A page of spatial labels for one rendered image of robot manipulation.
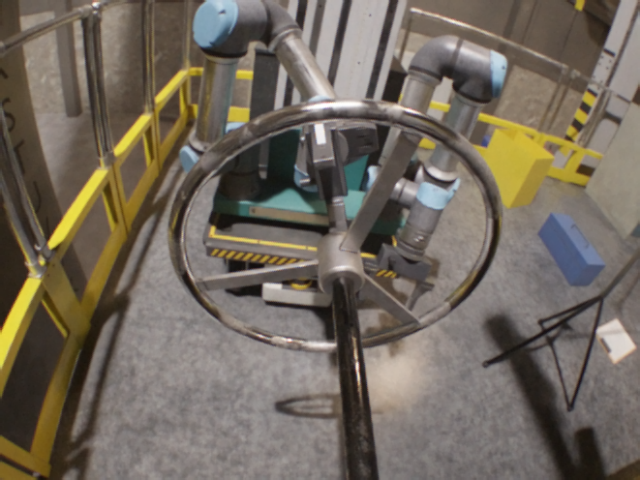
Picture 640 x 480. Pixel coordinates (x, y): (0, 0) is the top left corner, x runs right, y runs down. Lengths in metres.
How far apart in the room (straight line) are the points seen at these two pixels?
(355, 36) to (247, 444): 1.31
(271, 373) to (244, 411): 0.17
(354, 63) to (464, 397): 1.25
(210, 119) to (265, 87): 0.45
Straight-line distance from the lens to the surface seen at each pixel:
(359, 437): 0.30
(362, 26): 1.20
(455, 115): 1.02
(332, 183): 0.59
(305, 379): 1.28
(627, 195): 3.58
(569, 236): 2.38
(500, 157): 2.64
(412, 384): 1.38
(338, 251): 0.39
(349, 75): 1.23
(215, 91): 0.92
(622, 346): 2.34
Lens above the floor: 1.15
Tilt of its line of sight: 42 degrees down
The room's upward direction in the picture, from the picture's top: 13 degrees clockwise
